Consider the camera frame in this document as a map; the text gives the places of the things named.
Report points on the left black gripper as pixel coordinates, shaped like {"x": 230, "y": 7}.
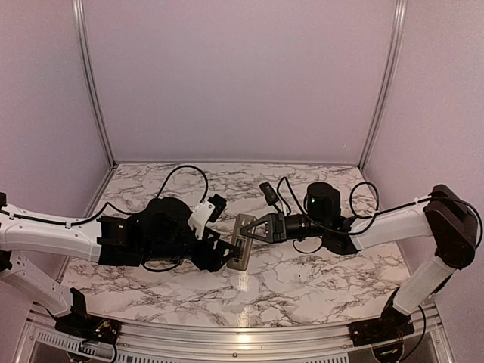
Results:
{"x": 215, "y": 262}

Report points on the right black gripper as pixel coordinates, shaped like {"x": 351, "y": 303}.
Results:
{"x": 278, "y": 218}

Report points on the white remote control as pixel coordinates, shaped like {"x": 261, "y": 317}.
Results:
{"x": 241, "y": 261}

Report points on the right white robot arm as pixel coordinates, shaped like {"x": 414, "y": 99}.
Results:
{"x": 454, "y": 225}

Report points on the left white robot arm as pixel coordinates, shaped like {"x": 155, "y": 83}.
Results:
{"x": 165, "y": 230}

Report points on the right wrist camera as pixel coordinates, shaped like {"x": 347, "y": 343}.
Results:
{"x": 270, "y": 195}

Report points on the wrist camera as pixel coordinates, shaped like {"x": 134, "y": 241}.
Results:
{"x": 206, "y": 211}
{"x": 270, "y": 195}

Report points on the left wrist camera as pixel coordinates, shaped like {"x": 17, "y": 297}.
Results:
{"x": 206, "y": 211}

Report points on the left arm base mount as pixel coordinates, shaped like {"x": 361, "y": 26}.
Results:
{"x": 90, "y": 327}

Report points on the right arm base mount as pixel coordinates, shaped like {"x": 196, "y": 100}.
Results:
{"x": 378, "y": 330}

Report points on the front aluminium rail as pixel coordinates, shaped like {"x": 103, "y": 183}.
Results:
{"x": 150, "y": 342}

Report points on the right aluminium frame post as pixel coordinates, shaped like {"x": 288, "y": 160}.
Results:
{"x": 389, "y": 71}

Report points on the aluminium frame post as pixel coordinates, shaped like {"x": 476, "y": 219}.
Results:
{"x": 89, "y": 75}
{"x": 389, "y": 71}

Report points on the left aluminium frame post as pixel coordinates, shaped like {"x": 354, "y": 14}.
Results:
{"x": 89, "y": 75}

